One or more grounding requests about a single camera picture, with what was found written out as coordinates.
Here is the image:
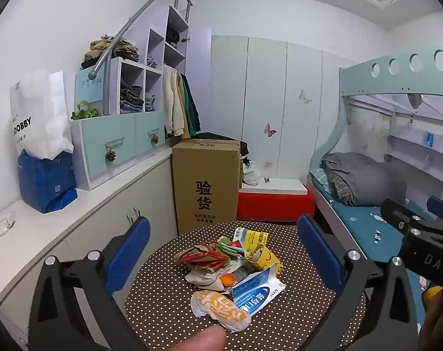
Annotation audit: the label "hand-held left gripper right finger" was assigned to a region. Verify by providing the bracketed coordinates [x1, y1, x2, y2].
[297, 214, 421, 351]

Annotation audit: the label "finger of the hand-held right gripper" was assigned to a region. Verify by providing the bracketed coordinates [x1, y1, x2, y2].
[427, 195, 443, 225]
[380, 198, 428, 235]

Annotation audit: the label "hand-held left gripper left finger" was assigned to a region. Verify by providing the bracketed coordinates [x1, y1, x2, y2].
[29, 216, 151, 351]

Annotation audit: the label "white paper wrapper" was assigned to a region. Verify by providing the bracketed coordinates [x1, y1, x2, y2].
[185, 263, 226, 292]

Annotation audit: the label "person's right hand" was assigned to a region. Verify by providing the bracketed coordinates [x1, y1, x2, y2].
[419, 292, 443, 351]

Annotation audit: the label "person's left hand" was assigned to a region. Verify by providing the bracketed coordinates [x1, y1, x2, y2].
[180, 325, 226, 351]

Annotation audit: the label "teal bed sheet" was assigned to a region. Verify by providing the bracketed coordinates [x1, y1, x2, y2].
[309, 168, 441, 322]

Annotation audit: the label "grey blanket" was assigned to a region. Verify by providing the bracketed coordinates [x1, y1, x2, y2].
[320, 152, 408, 206]

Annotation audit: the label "round table with dotted tablecloth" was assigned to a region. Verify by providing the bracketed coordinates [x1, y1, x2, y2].
[124, 220, 366, 351]

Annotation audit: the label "yellow torn carton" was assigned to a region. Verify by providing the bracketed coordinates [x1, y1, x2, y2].
[241, 230, 283, 275]

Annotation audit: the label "plaid pillow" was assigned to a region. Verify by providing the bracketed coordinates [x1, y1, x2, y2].
[327, 172, 354, 205]

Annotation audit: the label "red bench with white top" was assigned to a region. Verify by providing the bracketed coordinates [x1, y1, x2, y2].
[237, 177, 315, 222]

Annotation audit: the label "blue and white carton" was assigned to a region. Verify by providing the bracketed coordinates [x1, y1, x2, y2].
[231, 265, 285, 316]

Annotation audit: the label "clear plastic packet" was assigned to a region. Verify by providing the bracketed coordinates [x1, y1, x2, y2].
[229, 259, 259, 282]

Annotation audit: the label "white low cabinet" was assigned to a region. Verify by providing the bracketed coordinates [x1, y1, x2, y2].
[0, 146, 178, 346]

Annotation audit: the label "green and red wrapper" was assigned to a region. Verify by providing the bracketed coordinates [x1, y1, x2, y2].
[216, 237, 246, 260]

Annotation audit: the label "white crumpled plastic bag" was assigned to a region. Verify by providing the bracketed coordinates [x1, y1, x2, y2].
[241, 164, 262, 187]

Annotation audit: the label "light blue stair cabinet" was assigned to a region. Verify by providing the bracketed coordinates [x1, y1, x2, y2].
[70, 5, 212, 191]

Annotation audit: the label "orange and white wrapper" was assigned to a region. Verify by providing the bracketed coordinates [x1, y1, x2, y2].
[190, 290, 252, 333]

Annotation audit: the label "blue bag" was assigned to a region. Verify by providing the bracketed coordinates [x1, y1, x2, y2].
[18, 149, 78, 214]

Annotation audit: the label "large cardboard box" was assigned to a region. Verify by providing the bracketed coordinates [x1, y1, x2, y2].
[171, 139, 243, 235]

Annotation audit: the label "white wardrobe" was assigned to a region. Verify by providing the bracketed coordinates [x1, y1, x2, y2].
[210, 35, 344, 187]

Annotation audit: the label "light blue bunk bed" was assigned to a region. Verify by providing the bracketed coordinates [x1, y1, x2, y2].
[307, 46, 443, 319]

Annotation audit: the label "green plant decoration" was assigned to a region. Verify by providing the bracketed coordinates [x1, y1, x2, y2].
[70, 100, 99, 121]

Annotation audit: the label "cream hanging jacket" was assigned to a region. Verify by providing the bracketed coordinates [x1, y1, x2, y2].
[162, 66, 187, 140]

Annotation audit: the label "folded grey clothes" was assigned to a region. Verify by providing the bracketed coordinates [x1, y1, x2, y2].
[119, 86, 145, 114]

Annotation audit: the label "green hanging jacket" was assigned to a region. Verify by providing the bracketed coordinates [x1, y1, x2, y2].
[179, 75, 201, 136]

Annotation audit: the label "white paper bag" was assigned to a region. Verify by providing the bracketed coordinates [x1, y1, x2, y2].
[9, 70, 74, 161]

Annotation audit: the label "pile of folded clothes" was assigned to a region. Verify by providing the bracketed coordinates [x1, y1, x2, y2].
[81, 37, 139, 69]

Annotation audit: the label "grey metal handrail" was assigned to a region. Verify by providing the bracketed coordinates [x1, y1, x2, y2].
[92, 0, 193, 116]

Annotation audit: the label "white cable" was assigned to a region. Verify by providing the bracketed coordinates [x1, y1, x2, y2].
[0, 212, 17, 241]

